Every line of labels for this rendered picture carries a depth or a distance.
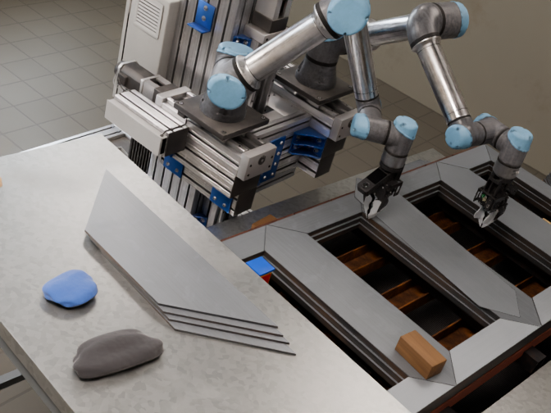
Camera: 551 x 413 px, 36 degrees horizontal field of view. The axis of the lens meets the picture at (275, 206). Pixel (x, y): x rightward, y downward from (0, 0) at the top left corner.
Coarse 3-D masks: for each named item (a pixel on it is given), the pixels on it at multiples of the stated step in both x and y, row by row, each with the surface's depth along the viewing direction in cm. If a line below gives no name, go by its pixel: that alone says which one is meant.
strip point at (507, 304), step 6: (510, 294) 255; (516, 294) 256; (492, 300) 251; (498, 300) 251; (504, 300) 252; (510, 300) 253; (516, 300) 254; (480, 306) 247; (486, 306) 247; (492, 306) 248; (498, 306) 249; (504, 306) 249; (510, 306) 250; (516, 306) 251; (504, 312) 247; (510, 312) 248; (516, 312) 249
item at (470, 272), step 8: (464, 264) 262; (472, 264) 264; (480, 264) 265; (440, 272) 256; (448, 272) 257; (456, 272) 258; (464, 272) 259; (472, 272) 260; (480, 272) 261; (488, 272) 262; (456, 280) 254; (464, 280) 255; (472, 280) 256
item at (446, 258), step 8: (448, 248) 267; (456, 248) 269; (464, 248) 270; (424, 256) 260; (432, 256) 262; (440, 256) 263; (448, 256) 264; (456, 256) 265; (464, 256) 266; (472, 256) 267; (432, 264) 258; (440, 264) 259; (448, 264) 260; (456, 264) 261
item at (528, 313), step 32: (416, 192) 293; (448, 192) 301; (352, 224) 271; (384, 224) 270; (256, 256) 242; (416, 256) 262; (544, 256) 280; (288, 288) 238; (448, 288) 255; (320, 320) 232; (480, 320) 248; (512, 352) 240
